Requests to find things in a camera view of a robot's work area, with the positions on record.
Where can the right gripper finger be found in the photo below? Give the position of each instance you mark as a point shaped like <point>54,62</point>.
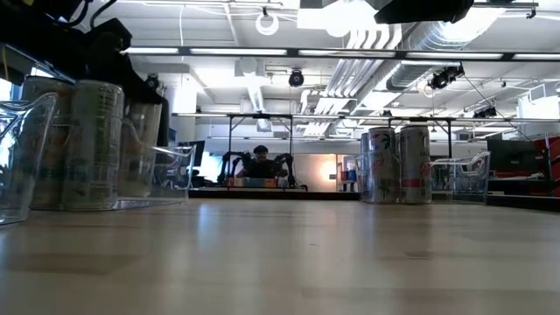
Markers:
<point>420,11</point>

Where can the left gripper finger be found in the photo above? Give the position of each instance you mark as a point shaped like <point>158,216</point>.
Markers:
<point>163,122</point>

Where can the clear plastic bin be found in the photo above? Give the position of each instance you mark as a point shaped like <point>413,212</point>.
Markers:
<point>459,175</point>
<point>179,175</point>
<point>9,131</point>

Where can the Celsius tropical vibe can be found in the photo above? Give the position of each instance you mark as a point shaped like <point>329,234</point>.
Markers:
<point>94,144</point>
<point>48,144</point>

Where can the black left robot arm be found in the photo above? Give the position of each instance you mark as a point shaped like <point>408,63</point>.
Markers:
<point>44,39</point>

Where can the black distant robot arm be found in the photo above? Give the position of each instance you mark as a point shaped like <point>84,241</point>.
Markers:
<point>225,164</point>
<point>289,162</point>

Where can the black track spotlight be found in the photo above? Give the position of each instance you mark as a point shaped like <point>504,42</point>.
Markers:
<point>485,113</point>
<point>444,78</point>

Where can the person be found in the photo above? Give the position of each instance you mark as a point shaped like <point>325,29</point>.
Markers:
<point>260,168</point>

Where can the black monitor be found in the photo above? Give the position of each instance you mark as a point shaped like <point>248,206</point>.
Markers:
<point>516,157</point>

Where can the red tool chest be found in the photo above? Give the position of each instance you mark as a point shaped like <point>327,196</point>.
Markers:
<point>555,162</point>

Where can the silver ventilation duct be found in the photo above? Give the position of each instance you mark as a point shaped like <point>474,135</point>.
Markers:
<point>437,35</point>

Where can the black ceiling rail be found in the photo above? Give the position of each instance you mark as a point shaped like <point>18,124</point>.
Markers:
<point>499,4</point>

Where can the black overhead frame beam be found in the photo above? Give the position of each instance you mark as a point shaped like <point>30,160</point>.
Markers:
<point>292,52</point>

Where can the black dome camera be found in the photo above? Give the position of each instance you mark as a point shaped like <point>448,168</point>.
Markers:
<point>296,79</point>

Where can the black aluminium table frame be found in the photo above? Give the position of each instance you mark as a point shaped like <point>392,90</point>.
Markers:
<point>516,201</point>

